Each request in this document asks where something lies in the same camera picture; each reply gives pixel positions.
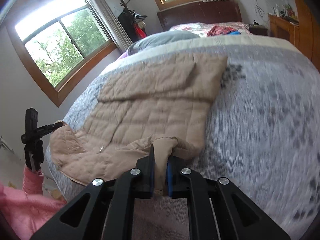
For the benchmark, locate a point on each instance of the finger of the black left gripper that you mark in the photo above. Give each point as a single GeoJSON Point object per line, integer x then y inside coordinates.
{"type": "Point", "coordinates": [51, 128]}

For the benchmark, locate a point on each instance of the wooden wardrobe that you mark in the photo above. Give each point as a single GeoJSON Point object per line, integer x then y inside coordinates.
{"type": "Point", "coordinates": [308, 33]}

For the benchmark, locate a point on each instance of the wooden dresser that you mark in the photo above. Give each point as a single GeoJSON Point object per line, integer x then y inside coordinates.
{"type": "Point", "coordinates": [284, 29]}

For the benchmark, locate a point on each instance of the coat rack with clothes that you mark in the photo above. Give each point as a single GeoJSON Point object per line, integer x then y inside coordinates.
{"type": "Point", "coordinates": [132, 22]}

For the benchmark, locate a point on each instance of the wooden framed side window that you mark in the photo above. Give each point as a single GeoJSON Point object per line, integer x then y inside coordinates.
{"type": "Point", "coordinates": [58, 41]}

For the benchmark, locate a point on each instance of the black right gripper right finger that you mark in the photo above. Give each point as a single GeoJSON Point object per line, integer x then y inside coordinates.
{"type": "Point", "coordinates": [218, 209]}

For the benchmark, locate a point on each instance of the pink sleeved left forearm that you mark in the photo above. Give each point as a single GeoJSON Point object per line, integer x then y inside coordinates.
{"type": "Point", "coordinates": [32, 181]}

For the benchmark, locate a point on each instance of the black gloved left hand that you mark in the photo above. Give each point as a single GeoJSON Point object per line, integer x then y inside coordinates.
{"type": "Point", "coordinates": [34, 156]}

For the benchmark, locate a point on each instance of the dark bedside nightstand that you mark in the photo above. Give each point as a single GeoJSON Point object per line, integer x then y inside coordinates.
{"type": "Point", "coordinates": [258, 30]}

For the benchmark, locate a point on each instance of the red patterned clothes pile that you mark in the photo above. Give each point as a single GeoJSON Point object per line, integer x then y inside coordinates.
{"type": "Point", "coordinates": [218, 30]}

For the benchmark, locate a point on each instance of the beige quilted down jacket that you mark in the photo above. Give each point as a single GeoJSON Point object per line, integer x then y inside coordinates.
{"type": "Point", "coordinates": [160, 106]}

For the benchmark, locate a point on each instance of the pink clothed torso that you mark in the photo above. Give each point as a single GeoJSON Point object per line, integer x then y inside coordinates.
{"type": "Point", "coordinates": [28, 209]}

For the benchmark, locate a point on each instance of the grey striped side curtain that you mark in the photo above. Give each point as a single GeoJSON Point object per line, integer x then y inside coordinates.
{"type": "Point", "coordinates": [111, 24]}

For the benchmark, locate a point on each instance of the dark wooden headboard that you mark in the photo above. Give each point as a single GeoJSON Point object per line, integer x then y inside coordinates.
{"type": "Point", "coordinates": [204, 12]}

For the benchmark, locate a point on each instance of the pink floral bed sheet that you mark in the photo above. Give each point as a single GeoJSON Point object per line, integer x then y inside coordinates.
{"type": "Point", "coordinates": [202, 29]}

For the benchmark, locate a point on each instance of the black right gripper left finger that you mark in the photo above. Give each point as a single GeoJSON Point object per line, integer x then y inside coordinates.
{"type": "Point", "coordinates": [104, 209]}

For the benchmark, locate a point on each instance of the grey pillow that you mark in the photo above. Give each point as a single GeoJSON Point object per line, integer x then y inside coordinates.
{"type": "Point", "coordinates": [159, 39]}

